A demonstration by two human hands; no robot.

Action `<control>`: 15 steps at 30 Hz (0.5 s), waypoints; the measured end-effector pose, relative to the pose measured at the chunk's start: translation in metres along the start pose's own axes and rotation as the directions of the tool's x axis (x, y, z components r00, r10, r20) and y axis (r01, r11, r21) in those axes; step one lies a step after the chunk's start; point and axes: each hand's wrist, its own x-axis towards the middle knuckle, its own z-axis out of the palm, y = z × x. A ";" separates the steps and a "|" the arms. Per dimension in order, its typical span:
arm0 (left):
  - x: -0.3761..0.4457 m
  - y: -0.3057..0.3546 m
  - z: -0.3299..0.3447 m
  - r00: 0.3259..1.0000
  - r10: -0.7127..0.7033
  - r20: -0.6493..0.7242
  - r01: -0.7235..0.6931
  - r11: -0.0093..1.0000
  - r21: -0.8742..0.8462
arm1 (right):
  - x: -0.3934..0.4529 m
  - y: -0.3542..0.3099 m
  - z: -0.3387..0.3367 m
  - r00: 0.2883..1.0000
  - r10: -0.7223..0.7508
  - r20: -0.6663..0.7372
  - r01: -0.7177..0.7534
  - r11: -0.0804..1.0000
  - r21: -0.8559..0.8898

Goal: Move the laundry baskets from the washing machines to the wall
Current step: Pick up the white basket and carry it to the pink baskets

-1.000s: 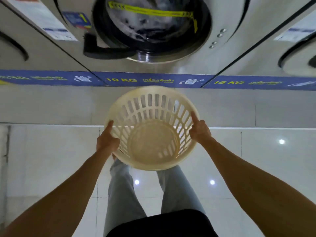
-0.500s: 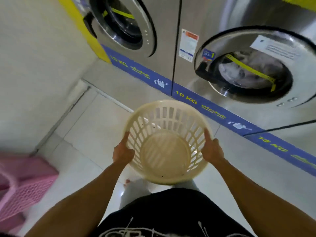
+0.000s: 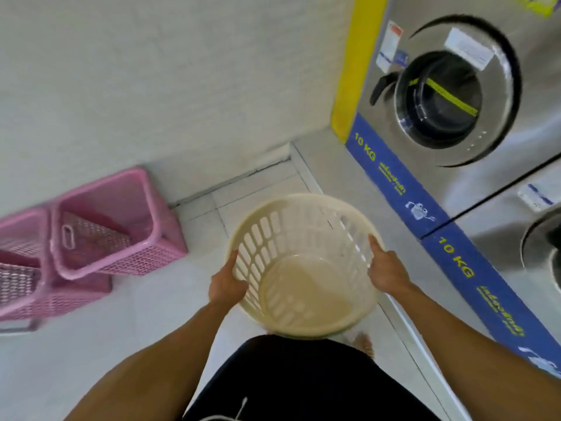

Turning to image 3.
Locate person's left hand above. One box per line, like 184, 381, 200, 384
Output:
208, 249, 249, 307

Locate person's right hand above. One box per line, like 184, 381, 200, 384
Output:
367, 235, 415, 297

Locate cream plastic laundry basket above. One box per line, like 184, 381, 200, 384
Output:
225, 193, 387, 338

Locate person's left forearm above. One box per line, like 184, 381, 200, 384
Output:
63, 298, 239, 421

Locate person's right forearm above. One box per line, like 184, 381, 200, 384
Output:
392, 282, 561, 421

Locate blue base panel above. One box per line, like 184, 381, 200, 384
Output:
345, 112, 561, 377

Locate person's foot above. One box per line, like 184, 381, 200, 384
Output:
352, 332, 375, 359

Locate pink plastic laundry basket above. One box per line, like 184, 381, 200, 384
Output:
49, 166, 188, 281
0, 207, 113, 334

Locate person's black shorts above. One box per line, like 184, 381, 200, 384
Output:
182, 335, 441, 421

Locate stainless steel washing machine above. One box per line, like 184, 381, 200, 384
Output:
356, 0, 561, 224
451, 158, 561, 342

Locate round washing machine door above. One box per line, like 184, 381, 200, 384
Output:
369, 15, 523, 168
520, 209, 561, 294

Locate yellow side panel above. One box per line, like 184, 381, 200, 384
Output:
330, 0, 391, 144

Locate white drawstring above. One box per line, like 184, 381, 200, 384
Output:
199, 396, 249, 421

